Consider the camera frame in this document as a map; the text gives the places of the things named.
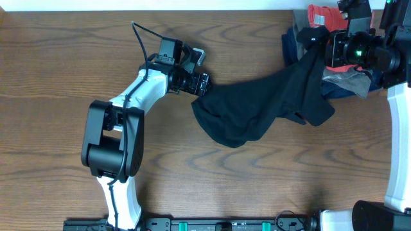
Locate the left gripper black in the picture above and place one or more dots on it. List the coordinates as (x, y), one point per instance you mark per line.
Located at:
(201, 85)

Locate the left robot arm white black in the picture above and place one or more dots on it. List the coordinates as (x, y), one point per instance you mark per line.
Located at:
(113, 142)

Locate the red printed t-shirt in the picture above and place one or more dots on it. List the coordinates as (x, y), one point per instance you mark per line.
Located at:
(324, 17)

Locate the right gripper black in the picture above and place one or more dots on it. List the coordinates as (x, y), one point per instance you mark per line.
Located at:
(334, 54)

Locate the black t-shirt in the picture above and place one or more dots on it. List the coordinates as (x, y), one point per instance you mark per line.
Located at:
(234, 114)

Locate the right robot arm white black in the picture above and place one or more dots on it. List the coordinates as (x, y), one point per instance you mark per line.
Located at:
(390, 54)

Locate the grey t-shirt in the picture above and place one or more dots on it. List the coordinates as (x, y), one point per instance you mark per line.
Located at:
(334, 85)

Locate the navy blue garment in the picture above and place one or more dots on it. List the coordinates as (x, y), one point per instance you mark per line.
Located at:
(290, 57)

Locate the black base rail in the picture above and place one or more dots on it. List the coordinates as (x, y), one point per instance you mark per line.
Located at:
(166, 224)

